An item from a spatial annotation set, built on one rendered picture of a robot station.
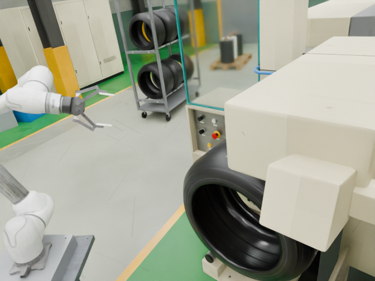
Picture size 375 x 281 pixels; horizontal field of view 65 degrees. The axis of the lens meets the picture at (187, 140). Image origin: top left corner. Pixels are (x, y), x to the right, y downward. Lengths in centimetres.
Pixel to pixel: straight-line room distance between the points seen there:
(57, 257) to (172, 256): 107
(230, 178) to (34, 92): 85
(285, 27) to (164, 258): 206
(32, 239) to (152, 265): 114
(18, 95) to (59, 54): 530
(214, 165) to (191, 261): 163
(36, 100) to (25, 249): 82
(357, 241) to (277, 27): 86
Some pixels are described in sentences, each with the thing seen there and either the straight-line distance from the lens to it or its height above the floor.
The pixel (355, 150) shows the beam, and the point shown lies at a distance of 48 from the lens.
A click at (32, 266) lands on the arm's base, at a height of 76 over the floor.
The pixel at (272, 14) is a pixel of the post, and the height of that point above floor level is 185.
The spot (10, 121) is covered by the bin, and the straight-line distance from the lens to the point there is 645.
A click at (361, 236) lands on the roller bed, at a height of 108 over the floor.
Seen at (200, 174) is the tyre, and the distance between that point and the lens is 109.
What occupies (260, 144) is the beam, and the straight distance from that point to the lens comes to 54.
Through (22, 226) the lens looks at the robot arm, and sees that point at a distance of 177.
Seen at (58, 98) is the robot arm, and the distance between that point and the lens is 134.
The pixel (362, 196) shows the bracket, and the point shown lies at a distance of 50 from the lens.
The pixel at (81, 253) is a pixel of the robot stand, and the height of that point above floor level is 65.
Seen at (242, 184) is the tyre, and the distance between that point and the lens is 98.
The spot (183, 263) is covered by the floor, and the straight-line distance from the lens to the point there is 258.
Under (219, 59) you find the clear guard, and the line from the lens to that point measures 175.
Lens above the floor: 198
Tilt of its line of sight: 28 degrees down
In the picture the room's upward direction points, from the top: 8 degrees counter-clockwise
